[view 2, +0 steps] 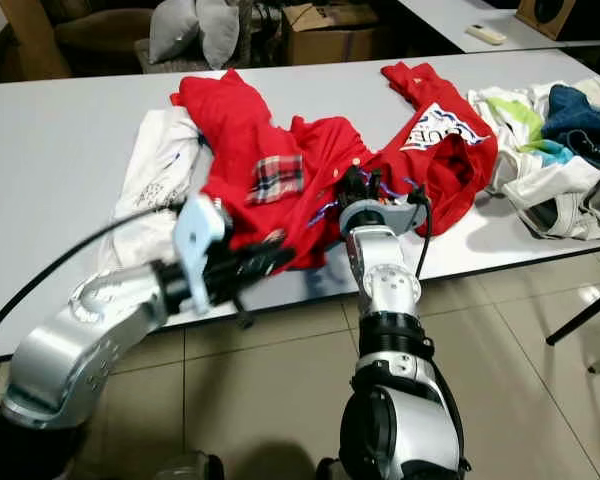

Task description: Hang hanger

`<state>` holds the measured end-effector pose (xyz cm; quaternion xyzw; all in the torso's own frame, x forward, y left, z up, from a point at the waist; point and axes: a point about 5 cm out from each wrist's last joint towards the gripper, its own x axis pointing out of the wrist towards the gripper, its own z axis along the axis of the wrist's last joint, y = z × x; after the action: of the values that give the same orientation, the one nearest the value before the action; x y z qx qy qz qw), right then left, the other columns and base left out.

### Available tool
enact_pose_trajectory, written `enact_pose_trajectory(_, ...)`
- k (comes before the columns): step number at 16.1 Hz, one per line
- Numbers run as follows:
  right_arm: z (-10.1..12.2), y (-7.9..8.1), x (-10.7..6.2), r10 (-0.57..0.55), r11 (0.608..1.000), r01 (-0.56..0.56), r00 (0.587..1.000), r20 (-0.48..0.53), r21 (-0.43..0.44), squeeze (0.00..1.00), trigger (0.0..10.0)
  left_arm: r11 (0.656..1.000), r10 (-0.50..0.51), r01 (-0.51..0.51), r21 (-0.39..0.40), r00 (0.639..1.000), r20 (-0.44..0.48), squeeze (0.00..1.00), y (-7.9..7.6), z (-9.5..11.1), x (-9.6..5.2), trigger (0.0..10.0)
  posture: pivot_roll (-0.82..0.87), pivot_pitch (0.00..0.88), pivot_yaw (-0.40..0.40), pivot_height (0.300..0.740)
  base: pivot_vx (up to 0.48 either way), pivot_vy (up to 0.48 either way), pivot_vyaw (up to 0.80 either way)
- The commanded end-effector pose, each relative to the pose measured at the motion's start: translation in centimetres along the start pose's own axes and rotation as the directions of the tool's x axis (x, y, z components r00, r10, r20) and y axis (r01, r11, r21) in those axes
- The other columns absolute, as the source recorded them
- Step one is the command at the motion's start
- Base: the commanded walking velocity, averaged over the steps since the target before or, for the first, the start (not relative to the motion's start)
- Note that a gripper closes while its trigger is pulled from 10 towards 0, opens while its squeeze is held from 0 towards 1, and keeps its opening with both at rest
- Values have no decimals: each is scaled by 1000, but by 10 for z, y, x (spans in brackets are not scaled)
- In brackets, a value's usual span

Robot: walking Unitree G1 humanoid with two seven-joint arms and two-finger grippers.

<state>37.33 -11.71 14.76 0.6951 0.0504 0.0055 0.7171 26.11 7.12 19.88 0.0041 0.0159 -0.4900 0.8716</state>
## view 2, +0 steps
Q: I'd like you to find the red shirt with plaid patch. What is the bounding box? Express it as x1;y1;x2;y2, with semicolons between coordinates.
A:
170;68;403;273

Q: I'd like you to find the red t-shirt with white print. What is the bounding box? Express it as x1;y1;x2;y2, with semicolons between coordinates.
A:
380;60;499;236

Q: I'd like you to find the white garment with blue print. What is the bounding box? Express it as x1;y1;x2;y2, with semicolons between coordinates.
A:
98;105;221;273

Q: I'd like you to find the brown cardboard box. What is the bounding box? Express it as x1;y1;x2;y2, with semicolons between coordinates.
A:
280;3;381;67

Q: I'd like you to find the white garment with green print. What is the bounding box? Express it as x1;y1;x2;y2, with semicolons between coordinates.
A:
468;80;600;243

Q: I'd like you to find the white remote control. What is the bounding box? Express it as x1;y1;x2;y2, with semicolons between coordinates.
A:
465;23;509;47

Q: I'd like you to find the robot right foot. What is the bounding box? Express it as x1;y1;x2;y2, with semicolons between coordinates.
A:
315;458;351;480

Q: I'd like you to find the grey pillow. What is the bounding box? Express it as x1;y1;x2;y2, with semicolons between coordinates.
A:
148;0;203;66
198;0;241;69

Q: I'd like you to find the dark blue garment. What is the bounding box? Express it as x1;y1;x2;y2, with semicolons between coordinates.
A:
540;83;600;173

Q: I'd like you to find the black table leg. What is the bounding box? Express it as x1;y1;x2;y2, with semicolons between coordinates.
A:
545;280;600;347

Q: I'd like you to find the wooden speaker box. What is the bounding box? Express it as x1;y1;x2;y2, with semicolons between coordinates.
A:
515;0;600;43

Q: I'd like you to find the brown armchair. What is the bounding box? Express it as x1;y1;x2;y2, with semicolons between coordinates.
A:
52;8;153;79

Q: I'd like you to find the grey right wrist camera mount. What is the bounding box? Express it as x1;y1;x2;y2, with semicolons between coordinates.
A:
340;198;428;237

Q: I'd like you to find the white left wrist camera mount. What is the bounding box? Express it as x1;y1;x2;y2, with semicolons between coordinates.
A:
173;195;233;317

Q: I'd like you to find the brown wooden post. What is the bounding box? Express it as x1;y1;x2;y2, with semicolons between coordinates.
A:
0;0;63;83

